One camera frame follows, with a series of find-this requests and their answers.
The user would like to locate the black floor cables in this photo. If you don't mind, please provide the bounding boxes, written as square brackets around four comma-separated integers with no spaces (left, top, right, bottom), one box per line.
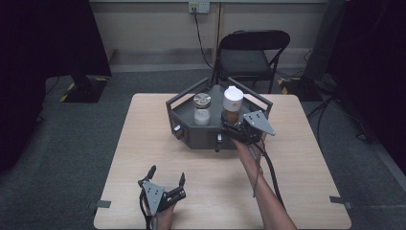
[305,94,378,146]

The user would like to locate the dark curtain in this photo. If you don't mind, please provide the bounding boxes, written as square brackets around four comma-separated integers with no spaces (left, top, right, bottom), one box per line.
[326,0,406,177]
[0,0,113,174]

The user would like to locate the black stand base yellow tape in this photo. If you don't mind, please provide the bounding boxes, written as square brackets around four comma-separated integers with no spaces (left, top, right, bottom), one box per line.
[59,74,109,104]
[277,76,324,103]

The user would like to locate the jar with white lid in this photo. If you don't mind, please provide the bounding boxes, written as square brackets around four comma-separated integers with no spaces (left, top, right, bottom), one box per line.
[221,85,245,126]

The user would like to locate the person's right hand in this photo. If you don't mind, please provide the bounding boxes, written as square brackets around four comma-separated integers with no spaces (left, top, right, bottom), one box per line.
[234,132,268,168]

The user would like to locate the dark grey hexagonal tray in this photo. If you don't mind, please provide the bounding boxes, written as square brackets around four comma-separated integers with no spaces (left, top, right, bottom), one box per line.
[165,76,274,153]

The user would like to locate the black power cable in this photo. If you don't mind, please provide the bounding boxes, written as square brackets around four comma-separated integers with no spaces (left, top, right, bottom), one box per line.
[191,7,215,71]

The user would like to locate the right hand-held gripper cable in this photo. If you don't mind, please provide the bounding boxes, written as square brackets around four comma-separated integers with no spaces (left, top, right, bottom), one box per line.
[253,143,286,210]

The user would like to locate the white wall socket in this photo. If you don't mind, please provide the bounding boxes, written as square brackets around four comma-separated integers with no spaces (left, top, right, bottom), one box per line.
[188,1,212,14]

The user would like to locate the black folding chair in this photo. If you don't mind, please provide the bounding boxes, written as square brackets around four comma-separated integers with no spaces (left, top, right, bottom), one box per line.
[211,29,292,95]

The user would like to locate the grey tape tab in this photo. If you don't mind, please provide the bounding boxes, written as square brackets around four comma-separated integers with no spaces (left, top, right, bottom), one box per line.
[328,195,354,211]
[88,199,112,211]

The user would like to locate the glass jar with silver lid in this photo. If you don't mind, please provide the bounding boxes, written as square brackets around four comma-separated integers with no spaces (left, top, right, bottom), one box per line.
[192,92,213,127]

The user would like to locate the grey upright panel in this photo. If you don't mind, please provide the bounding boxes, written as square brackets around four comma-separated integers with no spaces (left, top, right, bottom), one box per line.
[302,0,348,82]

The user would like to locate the left hand-held gripper cable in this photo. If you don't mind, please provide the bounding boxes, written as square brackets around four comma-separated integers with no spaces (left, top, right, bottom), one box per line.
[139,195,154,230]

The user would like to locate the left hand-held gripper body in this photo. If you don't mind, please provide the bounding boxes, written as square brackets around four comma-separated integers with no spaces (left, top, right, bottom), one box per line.
[137,178,188,217]

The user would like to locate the hand-held gripper cable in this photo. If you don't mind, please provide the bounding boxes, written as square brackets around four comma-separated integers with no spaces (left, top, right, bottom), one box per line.
[253,143,286,210]
[139,195,154,230]

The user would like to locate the person's left hand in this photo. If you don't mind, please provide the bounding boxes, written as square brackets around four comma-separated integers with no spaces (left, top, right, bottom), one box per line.
[145,204,177,230]

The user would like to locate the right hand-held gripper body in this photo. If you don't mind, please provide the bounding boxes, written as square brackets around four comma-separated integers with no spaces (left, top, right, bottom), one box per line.
[221,109,277,146]

